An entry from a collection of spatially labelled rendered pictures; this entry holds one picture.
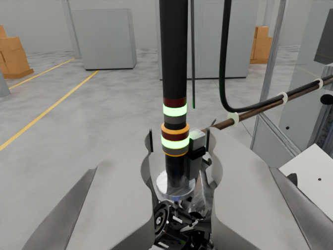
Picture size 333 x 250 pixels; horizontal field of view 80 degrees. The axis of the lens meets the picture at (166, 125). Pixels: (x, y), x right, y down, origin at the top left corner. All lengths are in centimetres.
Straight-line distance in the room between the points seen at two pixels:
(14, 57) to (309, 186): 840
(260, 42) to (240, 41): 240
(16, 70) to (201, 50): 613
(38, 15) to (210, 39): 1064
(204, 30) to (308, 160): 537
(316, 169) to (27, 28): 1472
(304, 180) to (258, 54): 799
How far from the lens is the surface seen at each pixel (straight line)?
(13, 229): 257
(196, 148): 34
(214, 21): 595
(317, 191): 70
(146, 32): 1259
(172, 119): 28
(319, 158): 74
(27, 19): 1476
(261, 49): 860
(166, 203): 62
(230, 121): 39
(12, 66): 862
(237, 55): 622
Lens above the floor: 173
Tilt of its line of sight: 29 degrees down
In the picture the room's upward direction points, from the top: 2 degrees counter-clockwise
